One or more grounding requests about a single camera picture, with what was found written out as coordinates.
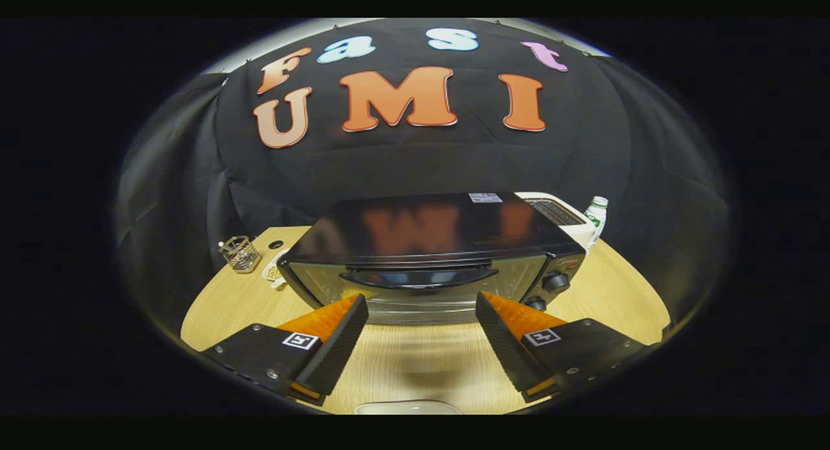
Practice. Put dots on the white pop-up toaster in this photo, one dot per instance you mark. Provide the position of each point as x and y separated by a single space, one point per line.
570 220

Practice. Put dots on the white bottle green label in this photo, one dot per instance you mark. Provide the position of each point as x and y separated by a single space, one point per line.
598 216

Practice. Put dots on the white plate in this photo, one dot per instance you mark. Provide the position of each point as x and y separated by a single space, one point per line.
408 408

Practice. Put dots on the black backdrop cloth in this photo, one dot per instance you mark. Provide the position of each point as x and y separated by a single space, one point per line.
421 165

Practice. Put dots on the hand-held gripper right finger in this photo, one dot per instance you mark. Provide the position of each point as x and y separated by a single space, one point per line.
502 346

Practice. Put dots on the small white patterned dish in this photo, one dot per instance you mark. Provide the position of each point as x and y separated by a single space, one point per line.
273 273

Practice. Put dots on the black toaster oven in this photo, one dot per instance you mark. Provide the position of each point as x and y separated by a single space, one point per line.
421 229

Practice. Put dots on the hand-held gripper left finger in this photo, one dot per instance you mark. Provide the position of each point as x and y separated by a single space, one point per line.
337 353

